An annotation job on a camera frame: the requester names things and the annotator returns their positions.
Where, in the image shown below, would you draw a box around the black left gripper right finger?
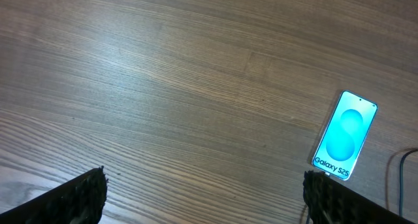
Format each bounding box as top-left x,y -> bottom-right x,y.
303,170 -> 413,224

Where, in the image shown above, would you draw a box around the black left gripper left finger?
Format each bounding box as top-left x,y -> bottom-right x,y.
1,167 -> 108,224

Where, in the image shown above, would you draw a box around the black charging cable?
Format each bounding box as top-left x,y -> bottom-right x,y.
305,148 -> 418,224

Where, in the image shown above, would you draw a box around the teal screen smartphone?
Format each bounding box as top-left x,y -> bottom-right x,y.
312,90 -> 378,180

